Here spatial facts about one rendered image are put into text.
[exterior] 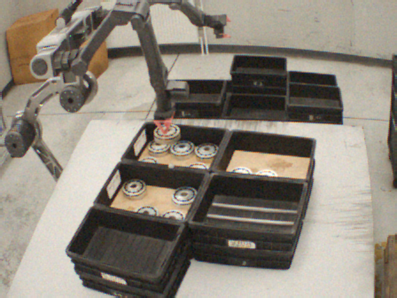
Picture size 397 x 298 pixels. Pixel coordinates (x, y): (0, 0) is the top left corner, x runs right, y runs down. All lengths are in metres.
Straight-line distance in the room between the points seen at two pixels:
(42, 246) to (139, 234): 0.54
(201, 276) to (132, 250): 0.28
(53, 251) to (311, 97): 2.06
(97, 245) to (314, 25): 3.60
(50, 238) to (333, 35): 3.69
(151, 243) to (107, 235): 0.19
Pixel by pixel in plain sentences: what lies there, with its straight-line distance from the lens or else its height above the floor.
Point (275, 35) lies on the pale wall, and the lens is 5.09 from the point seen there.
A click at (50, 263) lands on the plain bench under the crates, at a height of 0.70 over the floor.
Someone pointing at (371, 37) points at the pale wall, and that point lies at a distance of 5.11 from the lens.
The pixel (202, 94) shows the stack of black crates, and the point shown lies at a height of 0.49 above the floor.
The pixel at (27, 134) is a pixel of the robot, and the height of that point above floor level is 0.92.
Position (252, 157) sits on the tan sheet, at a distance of 2.31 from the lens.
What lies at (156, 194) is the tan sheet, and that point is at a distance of 2.17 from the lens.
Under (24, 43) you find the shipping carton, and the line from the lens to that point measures 5.42.
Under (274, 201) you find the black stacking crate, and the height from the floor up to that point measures 0.83.
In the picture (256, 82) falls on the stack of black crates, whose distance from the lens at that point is 3.53.
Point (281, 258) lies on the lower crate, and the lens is 1.92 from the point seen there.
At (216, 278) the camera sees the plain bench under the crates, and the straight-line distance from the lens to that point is 1.97.
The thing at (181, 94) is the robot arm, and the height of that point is 1.22.
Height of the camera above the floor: 2.20
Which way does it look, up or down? 35 degrees down
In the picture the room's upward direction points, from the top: 7 degrees counter-clockwise
